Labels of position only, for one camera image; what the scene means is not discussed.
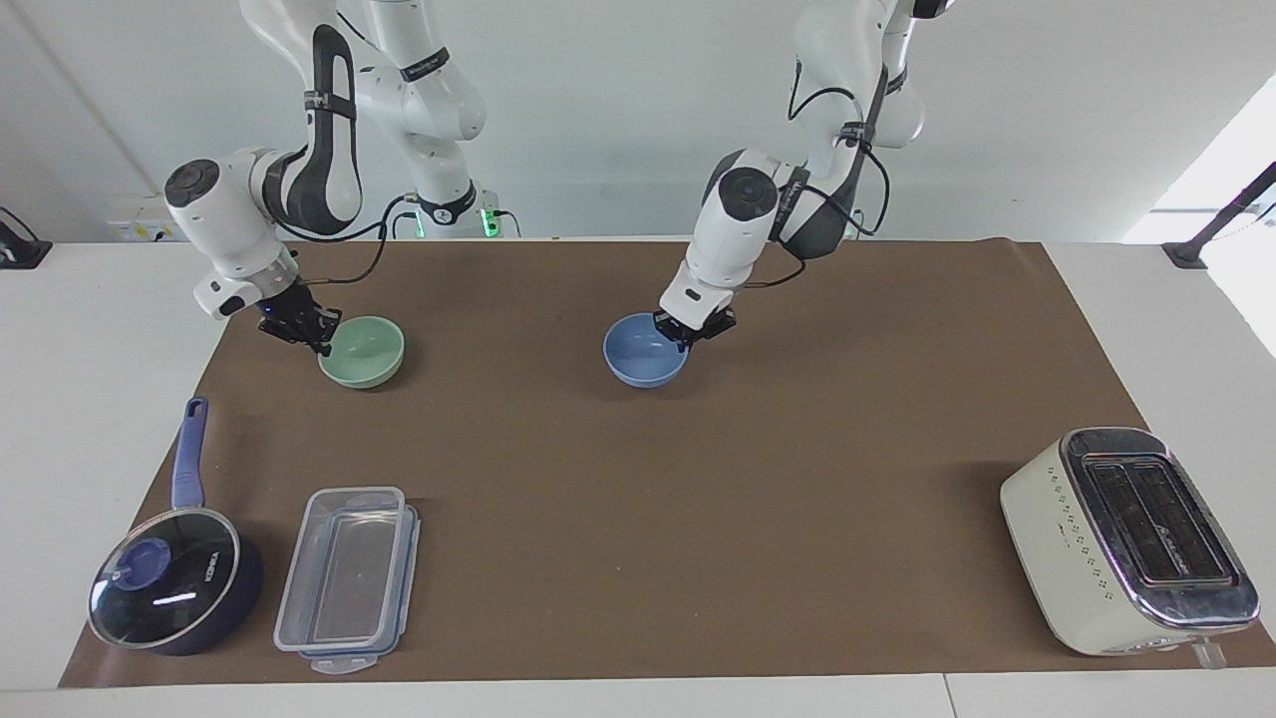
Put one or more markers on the cream toaster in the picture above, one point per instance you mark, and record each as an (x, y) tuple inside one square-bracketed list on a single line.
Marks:
[(1077, 558)]

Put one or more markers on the blue bowl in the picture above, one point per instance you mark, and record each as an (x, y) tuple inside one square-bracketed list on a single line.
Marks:
[(638, 361)]

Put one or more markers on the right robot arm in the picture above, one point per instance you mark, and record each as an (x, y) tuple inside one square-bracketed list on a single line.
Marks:
[(229, 214)]

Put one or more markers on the black stand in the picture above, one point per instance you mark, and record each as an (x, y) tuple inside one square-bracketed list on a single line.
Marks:
[(20, 249), (1211, 227)]

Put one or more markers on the clear plastic container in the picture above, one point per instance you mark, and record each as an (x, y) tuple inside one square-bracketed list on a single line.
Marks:
[(344, 573)]

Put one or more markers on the clear lid with blue seal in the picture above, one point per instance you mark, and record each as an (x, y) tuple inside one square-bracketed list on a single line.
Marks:
[(407, 578)]

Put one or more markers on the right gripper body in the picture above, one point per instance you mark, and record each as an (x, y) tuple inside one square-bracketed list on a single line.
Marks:
[(286, 311)]

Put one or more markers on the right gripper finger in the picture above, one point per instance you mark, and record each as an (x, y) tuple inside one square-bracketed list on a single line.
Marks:
[(323, 315), (313, 338)]

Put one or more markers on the glass lid with blue knob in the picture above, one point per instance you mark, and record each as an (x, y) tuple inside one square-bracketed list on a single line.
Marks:
[(164, 583)]

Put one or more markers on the green bowl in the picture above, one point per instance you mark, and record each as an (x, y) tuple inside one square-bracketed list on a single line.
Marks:
[(367, 354)]

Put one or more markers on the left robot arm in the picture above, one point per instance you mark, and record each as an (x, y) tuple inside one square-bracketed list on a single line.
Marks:
[(733, 234)]

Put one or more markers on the dark blue saucepan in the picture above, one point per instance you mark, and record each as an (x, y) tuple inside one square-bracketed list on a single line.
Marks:
[(187, 469)]

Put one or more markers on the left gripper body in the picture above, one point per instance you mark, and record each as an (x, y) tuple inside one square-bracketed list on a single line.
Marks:
[(706, 325)]

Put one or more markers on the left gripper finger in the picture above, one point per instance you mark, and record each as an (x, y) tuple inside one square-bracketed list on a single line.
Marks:
[(716, 334), (674, 329)]

